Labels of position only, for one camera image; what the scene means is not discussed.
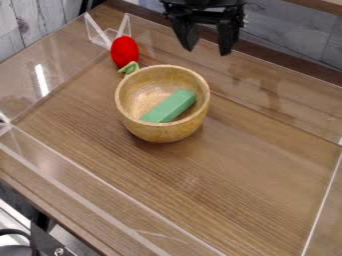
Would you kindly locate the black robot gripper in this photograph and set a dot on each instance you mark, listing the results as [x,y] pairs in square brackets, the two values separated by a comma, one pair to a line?
[225,13]

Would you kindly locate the brown wooden bowl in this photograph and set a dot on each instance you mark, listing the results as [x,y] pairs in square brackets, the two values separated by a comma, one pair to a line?
[165,131]

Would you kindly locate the green rectangular block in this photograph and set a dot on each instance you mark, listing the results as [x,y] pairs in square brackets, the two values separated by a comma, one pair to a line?
[173,107]

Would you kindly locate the red felt strawberry toy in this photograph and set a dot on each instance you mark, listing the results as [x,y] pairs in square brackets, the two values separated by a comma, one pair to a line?
[125,54]

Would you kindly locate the clear acrylic triangular bracket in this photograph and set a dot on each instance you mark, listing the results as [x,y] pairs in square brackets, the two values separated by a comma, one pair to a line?
[104,37]

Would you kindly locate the clear acrylic tray enclosure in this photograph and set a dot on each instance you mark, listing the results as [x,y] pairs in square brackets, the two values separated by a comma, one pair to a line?
[251,187]

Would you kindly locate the black metal bracket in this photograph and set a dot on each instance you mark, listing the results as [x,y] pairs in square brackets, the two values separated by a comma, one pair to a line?
[45,244]

